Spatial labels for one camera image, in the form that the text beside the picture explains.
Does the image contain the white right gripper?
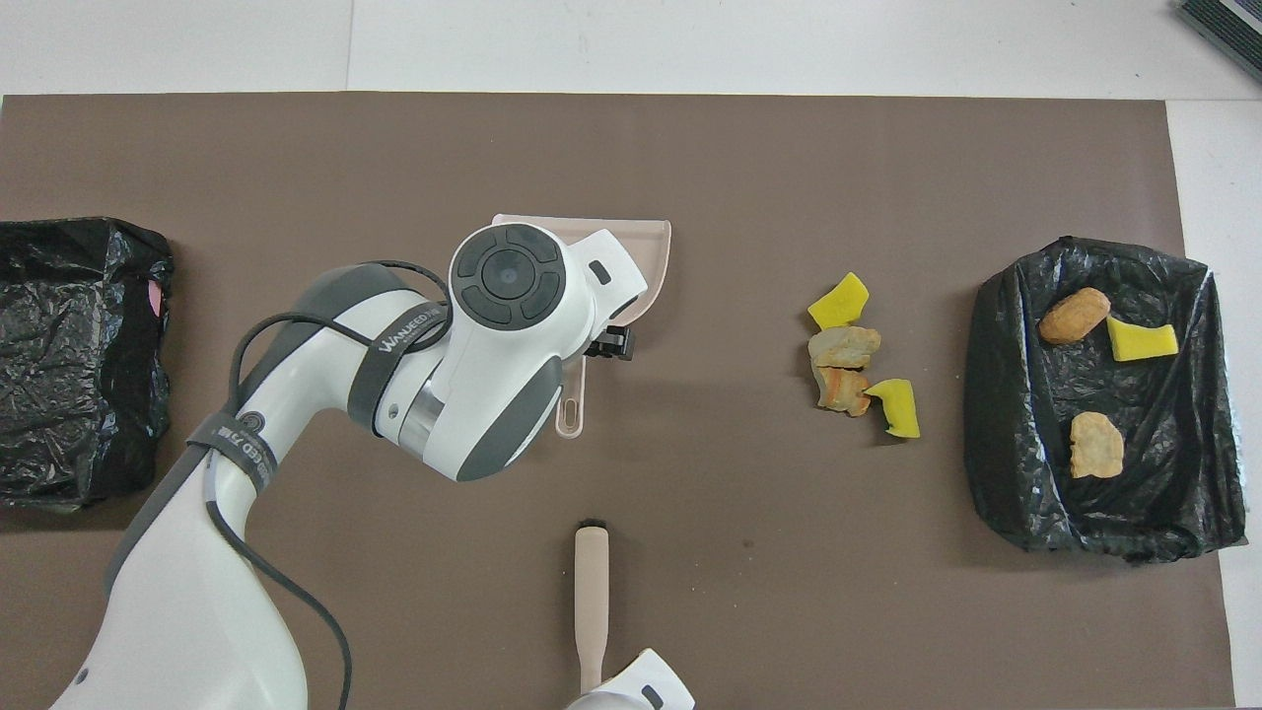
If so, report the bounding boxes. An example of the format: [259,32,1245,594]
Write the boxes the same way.
[592,648,696,710]

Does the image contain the grey-beige bread chunk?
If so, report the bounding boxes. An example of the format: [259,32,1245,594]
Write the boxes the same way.
[807,325,883,372]

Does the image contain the grey ribbed device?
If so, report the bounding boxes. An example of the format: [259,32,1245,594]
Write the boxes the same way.
[1175,0,1262,58]

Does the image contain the brown bread roll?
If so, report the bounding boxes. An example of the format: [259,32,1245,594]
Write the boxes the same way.
[1038,287,1111,346]

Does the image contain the beige hand brush black bristles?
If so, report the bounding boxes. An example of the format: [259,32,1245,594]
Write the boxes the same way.
[575,520,610,696]

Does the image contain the orange croissant piece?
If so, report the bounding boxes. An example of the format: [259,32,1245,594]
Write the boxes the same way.
[814,365,873,418]

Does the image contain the black bag bin pink spot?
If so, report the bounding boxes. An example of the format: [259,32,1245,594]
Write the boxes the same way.
[0,217,175,514]

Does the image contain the black bag lined bin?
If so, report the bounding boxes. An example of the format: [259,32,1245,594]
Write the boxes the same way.
[963,236,1248,565]

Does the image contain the brown table mat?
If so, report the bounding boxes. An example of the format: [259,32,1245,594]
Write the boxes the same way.
[0,92,1235,710]

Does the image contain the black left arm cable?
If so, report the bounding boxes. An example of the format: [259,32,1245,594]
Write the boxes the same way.
[205,259,455,710]

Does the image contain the yellow green sponge piece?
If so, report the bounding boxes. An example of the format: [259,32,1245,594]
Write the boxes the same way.
[864,379,922,440]

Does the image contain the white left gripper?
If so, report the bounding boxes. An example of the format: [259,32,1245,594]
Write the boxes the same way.
[567,229,649,362]

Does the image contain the beige plastic dustpan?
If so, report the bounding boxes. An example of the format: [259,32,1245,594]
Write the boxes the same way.
[491,214,673,438]

